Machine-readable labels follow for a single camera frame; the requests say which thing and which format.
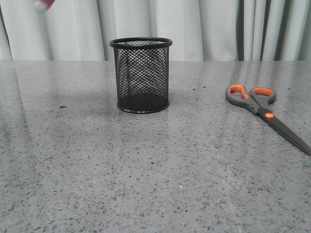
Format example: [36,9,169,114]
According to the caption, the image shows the grey orange scissors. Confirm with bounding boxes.
[225,84,311,155]

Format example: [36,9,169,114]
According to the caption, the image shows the black mesh pen holder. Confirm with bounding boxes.
[110,37,173,114]

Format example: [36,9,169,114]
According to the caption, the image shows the grey curtain backdrop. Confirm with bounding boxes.
[0,0,311,61]

